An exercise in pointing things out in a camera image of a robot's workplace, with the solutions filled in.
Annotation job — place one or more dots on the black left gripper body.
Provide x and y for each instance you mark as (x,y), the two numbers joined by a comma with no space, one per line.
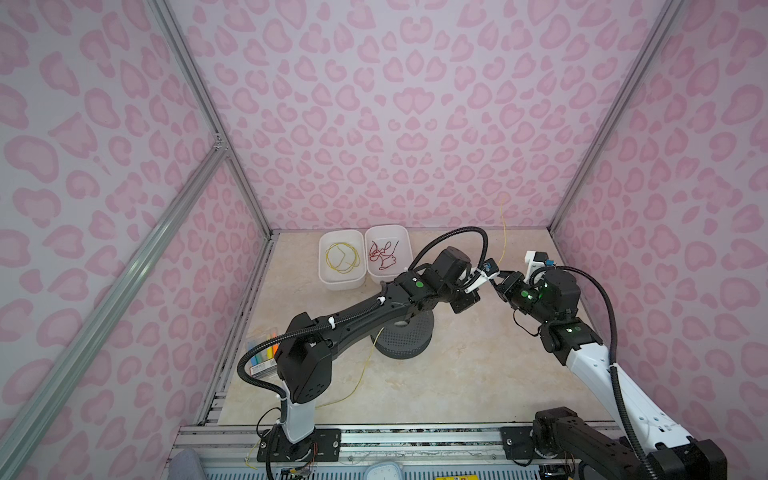
(460,299)

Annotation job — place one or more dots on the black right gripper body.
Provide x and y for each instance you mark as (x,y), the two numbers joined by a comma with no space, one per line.
(530,301)

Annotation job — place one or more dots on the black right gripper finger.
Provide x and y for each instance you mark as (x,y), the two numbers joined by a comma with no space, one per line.
(506,290)
(510,279)

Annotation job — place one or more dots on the dark grey cable spool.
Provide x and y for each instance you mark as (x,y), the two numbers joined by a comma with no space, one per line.
(405,339)

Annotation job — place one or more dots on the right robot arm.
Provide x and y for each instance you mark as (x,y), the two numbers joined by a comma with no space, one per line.
(654,445)

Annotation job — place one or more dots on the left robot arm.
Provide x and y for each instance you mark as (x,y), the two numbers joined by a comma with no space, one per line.
(307,349)

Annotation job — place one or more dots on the white plastic tray right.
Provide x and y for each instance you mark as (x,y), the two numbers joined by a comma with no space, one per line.
(388,252)

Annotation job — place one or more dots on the white plastic tray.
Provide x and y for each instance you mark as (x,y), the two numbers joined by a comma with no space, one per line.
(388,252)
(341,263)

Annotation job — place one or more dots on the white plastic tray left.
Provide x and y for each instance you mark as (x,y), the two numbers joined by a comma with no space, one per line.
(341,263)

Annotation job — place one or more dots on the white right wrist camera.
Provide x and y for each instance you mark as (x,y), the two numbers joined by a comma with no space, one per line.
(535,260)

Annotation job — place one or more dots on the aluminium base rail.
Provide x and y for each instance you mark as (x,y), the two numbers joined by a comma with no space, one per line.
(421,451)

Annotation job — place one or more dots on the aluminium frame right post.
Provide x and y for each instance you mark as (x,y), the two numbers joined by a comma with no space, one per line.
(650,49)

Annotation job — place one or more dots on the aluminium frame post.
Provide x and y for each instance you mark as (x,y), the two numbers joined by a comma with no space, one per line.
(650,49)
(181,51)

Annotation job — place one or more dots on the aluminium frame left post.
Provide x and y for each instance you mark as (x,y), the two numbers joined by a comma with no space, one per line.
(181,51)

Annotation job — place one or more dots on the aluminium frame diagonal bar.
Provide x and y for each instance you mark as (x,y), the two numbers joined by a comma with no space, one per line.
(41,410)

